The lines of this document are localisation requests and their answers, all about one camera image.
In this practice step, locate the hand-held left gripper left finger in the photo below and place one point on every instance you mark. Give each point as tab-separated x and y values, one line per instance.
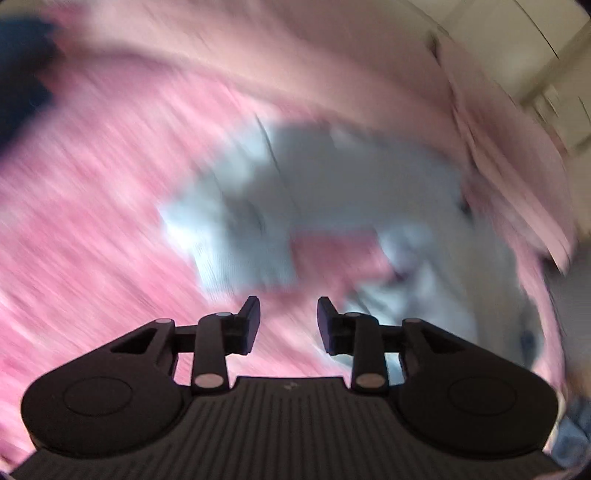
249	323

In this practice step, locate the light blue sweatshirt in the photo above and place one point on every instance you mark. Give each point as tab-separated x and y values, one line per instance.
323	194

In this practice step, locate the pink floral blanket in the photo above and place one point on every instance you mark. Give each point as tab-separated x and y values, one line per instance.
92	230

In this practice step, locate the pink pillow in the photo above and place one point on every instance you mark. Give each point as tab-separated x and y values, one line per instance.
277	74
503	184

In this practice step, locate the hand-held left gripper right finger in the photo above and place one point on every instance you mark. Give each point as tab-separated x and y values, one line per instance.
327	323

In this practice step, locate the cream wardrobe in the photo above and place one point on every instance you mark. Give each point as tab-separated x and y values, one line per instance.
531	41

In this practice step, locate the dark navy folded garment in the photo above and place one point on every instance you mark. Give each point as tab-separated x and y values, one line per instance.
23	69

